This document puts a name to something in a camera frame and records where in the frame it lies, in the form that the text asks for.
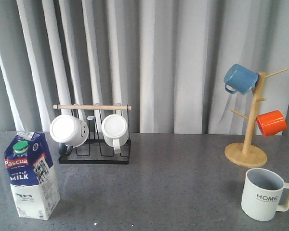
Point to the white smooth mug on rack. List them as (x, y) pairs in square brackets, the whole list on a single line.
[(69, 131)]

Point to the grey curtain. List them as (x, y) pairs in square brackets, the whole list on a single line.
[(165, 58)]

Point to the black mug rack wooden bar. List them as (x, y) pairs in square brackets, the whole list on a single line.
[(95, 150)]

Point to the white HOME mug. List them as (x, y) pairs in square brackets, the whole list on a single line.
[(264, 194)]

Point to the orange mug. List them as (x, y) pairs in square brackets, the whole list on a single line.
[(271, 123)]

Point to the white ribbed mug on rack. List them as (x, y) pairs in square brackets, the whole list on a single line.
[(115, 131)]

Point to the wooden mug tree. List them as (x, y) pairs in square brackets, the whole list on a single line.
[(244, 153)]

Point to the blue white milk carton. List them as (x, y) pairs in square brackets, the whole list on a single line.
[(32, 176)]

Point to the blue mug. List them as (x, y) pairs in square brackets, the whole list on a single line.
[(240, 79)]

